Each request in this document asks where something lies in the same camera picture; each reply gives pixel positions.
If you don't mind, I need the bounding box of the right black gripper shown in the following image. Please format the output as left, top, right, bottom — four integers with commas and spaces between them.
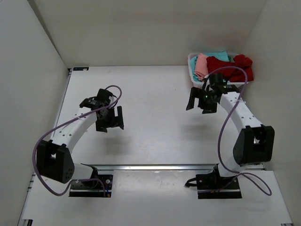
186, 88, 217, 114

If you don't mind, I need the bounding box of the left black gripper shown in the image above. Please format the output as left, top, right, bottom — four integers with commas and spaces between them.
96, 105, 124, 132

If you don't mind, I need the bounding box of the red t shirt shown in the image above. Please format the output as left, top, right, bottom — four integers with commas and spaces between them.
206, 55, 254, 82

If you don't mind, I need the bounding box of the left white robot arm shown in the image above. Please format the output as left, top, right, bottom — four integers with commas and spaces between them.
36, 96, 124, 187

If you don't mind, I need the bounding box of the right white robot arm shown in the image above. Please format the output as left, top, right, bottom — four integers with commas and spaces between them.
186, 84, 275, 189

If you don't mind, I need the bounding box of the white plastic laundry basket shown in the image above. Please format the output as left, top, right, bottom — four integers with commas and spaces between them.
188, 51, 254, 88

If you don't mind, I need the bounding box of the pink t shirt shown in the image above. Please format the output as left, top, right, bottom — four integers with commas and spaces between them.
194, 53, 208, 81

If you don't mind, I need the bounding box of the teal t shirt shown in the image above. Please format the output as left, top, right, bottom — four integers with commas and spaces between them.
188, 51, 229, 82

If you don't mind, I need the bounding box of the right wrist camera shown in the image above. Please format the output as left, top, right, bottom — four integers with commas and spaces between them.
209, 73, 224, 89

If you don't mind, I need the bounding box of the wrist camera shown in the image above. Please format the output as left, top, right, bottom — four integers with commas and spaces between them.
95, 89, 113, 105
209, 73, 224, 89

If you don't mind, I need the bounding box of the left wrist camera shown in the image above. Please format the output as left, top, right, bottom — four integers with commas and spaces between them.
95, 89, 113, 105

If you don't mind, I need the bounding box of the aluminium rail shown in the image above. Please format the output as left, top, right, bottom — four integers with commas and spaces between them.
94, 164, 215, 171

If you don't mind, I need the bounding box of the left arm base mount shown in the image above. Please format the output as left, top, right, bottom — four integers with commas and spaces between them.
69, 166, 113, 198

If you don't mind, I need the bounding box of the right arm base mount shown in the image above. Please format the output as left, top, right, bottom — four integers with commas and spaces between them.
184, 168, 242, 200

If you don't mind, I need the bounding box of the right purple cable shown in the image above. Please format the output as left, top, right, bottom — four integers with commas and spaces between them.
206, 66, 273, 196

